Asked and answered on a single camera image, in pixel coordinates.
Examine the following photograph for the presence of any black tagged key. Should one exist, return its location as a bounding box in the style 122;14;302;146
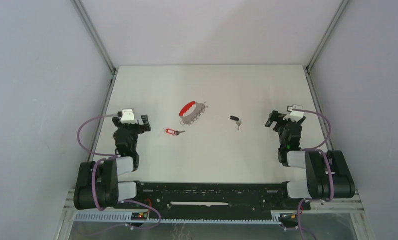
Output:
229;115;242;131

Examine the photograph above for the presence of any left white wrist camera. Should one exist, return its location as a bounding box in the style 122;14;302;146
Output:
118;108;138;124

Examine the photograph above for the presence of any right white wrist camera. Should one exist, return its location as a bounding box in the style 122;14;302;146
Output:
283;104;304;122

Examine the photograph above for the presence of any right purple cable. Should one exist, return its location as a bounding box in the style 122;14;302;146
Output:
291;107;335;240

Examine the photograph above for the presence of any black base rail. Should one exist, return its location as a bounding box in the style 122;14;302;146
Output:
115;182;301;220

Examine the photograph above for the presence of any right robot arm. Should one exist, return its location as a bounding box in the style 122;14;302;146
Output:
265;109;356;209

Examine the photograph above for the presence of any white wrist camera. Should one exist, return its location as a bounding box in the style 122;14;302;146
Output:
283;104;304;122
118;108;138;124

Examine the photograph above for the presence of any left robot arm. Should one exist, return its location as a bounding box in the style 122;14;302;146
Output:
73;112;151;211

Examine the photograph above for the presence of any red handled keyring holder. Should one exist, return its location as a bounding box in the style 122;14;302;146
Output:
178;101;208;126

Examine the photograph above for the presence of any white slotted cable duct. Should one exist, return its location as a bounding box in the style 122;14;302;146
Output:
74;211;282;225

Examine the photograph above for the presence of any purple cable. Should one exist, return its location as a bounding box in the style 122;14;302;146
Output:
77;112;162;231
291;107;335;240

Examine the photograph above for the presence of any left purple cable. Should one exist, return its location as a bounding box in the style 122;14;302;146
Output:
77;112;162;231

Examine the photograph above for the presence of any red tagged key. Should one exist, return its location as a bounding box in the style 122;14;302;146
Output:
165;128;185;136

